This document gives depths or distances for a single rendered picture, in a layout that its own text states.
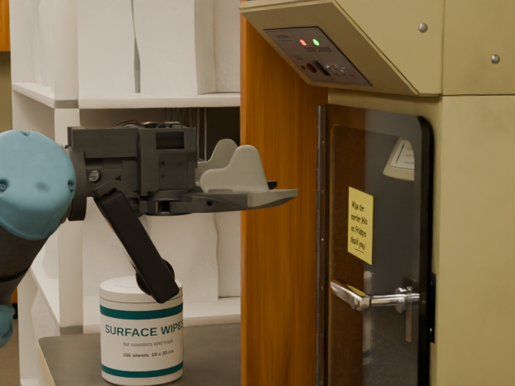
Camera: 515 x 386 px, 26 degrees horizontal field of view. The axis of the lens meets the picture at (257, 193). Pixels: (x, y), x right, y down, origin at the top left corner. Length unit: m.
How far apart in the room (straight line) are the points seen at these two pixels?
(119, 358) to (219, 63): 0.90
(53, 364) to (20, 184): 1.08
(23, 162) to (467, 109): 0.46
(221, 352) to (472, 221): 0.89
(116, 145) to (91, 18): 1.40
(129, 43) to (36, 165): 1.57
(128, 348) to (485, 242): 0.76
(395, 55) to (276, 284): 0.47
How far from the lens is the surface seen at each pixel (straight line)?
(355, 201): 1.27
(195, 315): 2.27
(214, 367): 1.84
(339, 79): 1.24
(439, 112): 1.09
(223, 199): 1.02
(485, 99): 1.11
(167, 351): 1.74
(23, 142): 0.84
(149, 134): 1.01
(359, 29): 1.06
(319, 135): 1.38
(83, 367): 1.86
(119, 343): 1.73
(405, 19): 1.07
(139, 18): 2.33
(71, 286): 2.20
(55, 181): 0.83
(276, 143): 1.42
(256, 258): 1.43
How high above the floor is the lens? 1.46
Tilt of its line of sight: 7 degrees down
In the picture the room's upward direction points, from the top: straight up
